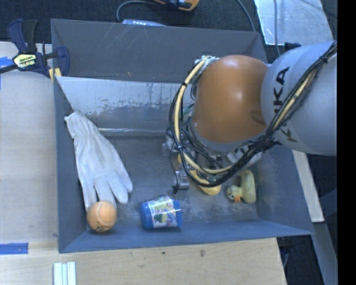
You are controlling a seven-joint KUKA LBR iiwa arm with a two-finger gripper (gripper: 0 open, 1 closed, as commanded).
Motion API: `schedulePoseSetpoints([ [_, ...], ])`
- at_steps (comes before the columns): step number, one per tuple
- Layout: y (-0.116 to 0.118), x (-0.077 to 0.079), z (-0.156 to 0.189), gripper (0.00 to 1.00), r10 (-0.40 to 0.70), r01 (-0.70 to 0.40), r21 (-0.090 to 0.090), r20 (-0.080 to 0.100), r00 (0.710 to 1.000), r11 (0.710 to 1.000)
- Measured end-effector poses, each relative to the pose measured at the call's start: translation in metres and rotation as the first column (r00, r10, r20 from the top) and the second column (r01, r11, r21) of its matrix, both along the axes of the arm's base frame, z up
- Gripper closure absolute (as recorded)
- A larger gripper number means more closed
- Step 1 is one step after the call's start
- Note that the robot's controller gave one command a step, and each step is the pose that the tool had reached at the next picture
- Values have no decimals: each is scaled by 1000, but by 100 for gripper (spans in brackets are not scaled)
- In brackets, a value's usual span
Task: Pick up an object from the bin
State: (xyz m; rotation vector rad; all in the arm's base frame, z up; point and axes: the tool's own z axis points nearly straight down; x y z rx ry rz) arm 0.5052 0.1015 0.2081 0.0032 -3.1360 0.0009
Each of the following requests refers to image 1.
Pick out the yellow rubber duck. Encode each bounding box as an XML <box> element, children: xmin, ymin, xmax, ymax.
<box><xmin>226</xmin><ymin>169</ymin><xmax>257</xmax><ymax>205</ymax></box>

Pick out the white work glove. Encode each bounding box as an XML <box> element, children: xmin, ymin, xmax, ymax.
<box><xmin>64</xmin><ymin>111</ymin><xmax>134</xmax><ymax>211</ymax></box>

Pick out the grey metal bin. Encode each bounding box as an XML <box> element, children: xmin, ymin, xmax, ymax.
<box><xmin>50</xmin><ymin>18</ymin><xmax>316</xmax><ymax>254</ymax></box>

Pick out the yellow toy banana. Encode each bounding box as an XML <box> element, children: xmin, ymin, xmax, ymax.
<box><xmin>193</xmin><ymin>178</ymin><xmax>223</xmax><ymax>197</ymax></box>

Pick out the blue can with colourful print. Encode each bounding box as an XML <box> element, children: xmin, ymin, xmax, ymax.
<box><xmin>139</xmin><ymin>195</ymin><xmax>183</xmax><ymax>230</ymax></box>

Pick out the orange tennis ball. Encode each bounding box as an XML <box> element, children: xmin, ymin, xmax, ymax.
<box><xmin>86</xmin><ymin>200</ymin><xmax>118</xmax><ymax>234</ymax></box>

